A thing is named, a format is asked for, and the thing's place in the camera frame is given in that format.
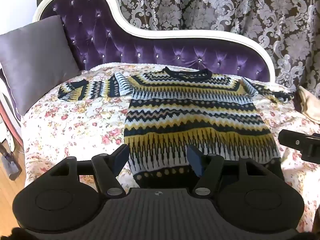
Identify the damask patterned curtain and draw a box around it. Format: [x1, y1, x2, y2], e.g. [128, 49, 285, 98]
[45, 0, 320, 98]

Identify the grey satin cushion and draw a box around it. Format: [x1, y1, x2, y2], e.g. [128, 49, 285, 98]
[1, 15, 80, 115]

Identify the yellow navy patterned knit sweater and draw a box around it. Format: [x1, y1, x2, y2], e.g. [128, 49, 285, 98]
[58, 68, 292, 188]

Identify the purple tufted chaise backrest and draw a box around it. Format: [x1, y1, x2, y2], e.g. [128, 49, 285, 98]
[33, 0, 276, 83]

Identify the dark purple cloth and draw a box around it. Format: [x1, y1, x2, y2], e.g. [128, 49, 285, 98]
[293, 89, 302, 113]

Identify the beige cloth bag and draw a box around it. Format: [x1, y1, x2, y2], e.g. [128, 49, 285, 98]
[298, 86, 320, 124]

